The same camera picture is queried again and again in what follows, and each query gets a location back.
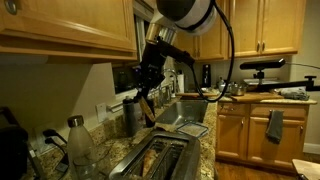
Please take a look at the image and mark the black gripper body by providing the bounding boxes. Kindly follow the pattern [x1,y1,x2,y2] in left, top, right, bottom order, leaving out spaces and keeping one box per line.
[134,50,165,90]

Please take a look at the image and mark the clear blue-rimmed container lid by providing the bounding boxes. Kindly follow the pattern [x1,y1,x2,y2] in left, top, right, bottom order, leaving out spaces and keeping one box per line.
[176,122,208,138]

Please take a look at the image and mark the dark grey sports bottle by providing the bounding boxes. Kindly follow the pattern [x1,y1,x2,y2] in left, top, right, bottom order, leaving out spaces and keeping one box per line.
[123,96,139,136]

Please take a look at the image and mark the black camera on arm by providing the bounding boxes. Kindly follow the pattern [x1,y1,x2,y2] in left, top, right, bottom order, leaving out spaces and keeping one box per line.
[240,58,320,92]

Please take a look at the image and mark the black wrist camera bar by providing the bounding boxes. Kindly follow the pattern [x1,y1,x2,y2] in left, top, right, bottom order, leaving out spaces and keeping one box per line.
[157,37,195,66]

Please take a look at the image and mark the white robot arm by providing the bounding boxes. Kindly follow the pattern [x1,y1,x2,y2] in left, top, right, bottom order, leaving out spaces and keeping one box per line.
[135,0,224,100]

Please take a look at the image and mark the grey hanging dish towel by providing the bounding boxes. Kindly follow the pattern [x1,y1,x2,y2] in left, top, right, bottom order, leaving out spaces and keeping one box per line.
[266,110,283,144]

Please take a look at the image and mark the white wall power outlet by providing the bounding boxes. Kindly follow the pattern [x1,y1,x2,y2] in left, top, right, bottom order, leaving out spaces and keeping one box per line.
[96,103,107,123]

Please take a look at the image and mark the toasted bread slice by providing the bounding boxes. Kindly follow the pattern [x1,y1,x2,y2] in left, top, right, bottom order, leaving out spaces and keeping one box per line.
[142,149,158,176]

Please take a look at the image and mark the steel pot on counter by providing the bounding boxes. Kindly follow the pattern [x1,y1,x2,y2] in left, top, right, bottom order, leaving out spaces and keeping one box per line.
[230,82,247,96]

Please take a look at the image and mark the wooden board by sink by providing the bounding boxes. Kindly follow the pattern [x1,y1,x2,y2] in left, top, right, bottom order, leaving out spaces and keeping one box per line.
[231,93,283,102]

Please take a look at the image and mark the lower wooden base cabinet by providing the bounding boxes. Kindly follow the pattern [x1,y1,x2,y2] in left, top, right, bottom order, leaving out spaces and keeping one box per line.
[216,102,309,172]

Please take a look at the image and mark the stainless steel two-slot toaster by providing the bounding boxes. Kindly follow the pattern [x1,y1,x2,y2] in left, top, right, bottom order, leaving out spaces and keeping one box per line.
[108,131,201,180]

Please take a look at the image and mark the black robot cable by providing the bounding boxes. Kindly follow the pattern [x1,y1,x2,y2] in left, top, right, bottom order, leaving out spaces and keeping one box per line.
[186,0,236,103]

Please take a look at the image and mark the black coffee maker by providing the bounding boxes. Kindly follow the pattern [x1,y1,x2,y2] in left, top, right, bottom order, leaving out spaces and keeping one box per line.
[0,106,46,180]

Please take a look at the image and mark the stainless steel kitchen sink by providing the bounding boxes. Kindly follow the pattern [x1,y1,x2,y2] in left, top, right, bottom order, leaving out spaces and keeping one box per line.
[156,100,208,125]

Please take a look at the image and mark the upper wooden wall cabinet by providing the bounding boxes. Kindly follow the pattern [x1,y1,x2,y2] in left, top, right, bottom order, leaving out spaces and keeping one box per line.
[0,0,137,63]

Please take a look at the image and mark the upper corner wooden cabinets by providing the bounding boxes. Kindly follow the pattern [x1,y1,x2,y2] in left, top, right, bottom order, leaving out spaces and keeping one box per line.
[175,0,307,62]

